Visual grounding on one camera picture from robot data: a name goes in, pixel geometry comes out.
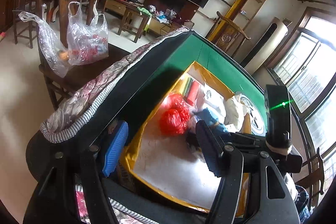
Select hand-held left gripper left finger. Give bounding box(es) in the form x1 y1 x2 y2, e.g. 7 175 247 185
24 120 129 224

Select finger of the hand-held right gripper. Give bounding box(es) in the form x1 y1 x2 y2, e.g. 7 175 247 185
228 131 267 157

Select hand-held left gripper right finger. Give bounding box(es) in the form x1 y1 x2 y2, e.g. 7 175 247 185
196 120 301 224

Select white plastic bag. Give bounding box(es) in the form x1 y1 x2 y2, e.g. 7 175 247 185
226 93 251 125

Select blue terry towel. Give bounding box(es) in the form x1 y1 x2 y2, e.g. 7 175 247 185
197 108 229 135

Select yellow cardboard box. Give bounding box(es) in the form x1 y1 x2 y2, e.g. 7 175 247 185
119 61 252 216

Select large red plastic bag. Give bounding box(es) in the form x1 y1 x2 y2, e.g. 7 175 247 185
160 94 192 136

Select clear bag with blue print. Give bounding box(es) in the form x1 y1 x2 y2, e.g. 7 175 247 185
202 85 226 119

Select red and white package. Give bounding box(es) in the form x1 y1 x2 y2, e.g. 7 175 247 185
184 80 201 104

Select round table centre disc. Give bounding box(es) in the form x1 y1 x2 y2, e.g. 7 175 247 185
240 94 269 135

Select window with metal bars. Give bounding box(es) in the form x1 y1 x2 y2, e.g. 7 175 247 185
265 7 336 188

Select floral quilted table cover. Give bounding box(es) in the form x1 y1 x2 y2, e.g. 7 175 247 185
39 27 190 224

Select dark wooden chair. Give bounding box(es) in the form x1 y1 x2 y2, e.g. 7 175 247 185
302 148 326 209

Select standing air conditioner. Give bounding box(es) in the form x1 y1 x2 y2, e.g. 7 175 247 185
240 17 289 75

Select carved wooden chair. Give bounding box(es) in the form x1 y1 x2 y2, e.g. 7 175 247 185
205 11 251 58

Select clear red printed plastic bag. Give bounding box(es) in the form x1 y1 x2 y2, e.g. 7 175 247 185
67 1 109 65

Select low television cabinet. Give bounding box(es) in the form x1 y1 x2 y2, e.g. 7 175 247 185
144 14 195 38

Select low wooden table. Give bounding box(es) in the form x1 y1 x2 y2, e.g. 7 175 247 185
104 0 153 43

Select brown wooden side chair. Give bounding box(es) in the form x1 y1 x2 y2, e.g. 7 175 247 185
12 0 40 48

